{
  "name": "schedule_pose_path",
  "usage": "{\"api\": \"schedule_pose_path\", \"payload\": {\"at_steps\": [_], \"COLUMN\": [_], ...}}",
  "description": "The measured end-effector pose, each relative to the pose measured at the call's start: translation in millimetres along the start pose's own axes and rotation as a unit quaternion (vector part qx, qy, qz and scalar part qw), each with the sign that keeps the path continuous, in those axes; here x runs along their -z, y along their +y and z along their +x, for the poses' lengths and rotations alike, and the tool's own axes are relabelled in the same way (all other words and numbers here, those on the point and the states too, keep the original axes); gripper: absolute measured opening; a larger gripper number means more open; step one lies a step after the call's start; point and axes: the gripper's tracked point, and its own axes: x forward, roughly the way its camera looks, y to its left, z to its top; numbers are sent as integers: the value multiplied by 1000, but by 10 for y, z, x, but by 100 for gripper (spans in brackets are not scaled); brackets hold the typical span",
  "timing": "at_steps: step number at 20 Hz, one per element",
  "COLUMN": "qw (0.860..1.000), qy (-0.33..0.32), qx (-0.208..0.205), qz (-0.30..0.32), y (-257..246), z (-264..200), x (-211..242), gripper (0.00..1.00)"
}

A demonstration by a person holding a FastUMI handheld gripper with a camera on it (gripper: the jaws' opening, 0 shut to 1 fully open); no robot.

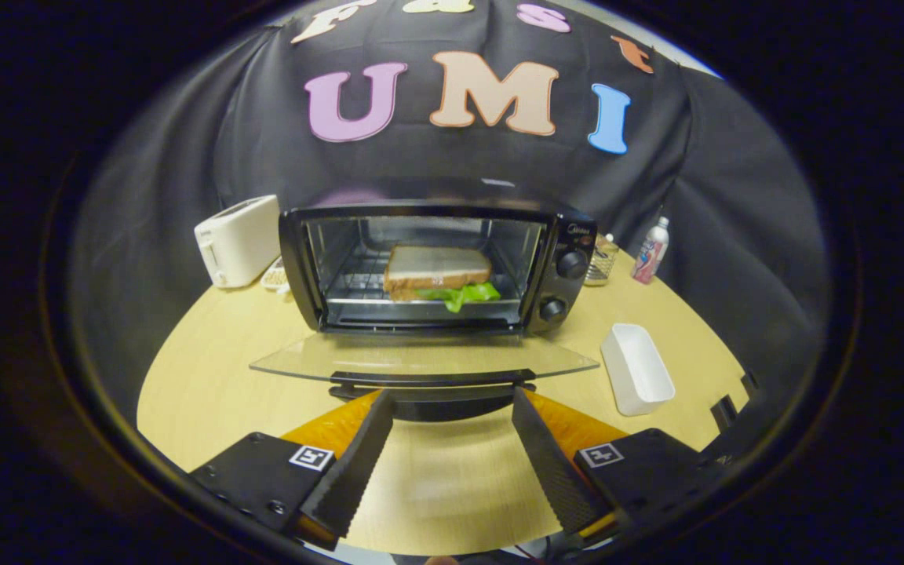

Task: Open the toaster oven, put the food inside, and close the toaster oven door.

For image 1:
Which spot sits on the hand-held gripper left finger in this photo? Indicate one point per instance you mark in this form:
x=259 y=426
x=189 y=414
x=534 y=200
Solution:
x=350 y=471

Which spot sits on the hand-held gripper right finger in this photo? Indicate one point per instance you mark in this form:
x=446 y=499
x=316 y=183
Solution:
x=550 y=463

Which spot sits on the white bread lettuce sandwich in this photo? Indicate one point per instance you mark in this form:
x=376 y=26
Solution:
x=436 y=267

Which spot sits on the black toaster oven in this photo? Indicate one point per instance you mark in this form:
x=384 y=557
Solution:
x=452 y=210

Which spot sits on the white slot toaster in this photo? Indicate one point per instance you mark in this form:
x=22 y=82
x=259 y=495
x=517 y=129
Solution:
x=236 y=239

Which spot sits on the white rectangular dish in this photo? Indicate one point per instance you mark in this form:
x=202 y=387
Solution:
x=640 y=377

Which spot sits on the clear glass jar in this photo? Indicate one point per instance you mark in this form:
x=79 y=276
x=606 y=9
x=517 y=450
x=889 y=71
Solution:
x=601 y=263

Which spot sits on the small white object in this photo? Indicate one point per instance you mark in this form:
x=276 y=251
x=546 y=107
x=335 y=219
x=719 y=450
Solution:
x=273 y=276

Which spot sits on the white pink spray bottle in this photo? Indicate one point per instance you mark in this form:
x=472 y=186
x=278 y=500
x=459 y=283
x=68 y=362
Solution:
x=650 y=253

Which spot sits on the black backdrop cloth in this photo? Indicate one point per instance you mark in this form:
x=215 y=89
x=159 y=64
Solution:
x=460 y=169

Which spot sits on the black table edge bracket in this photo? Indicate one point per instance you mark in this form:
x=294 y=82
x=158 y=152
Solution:
x=724 y=412
x=749 y=384

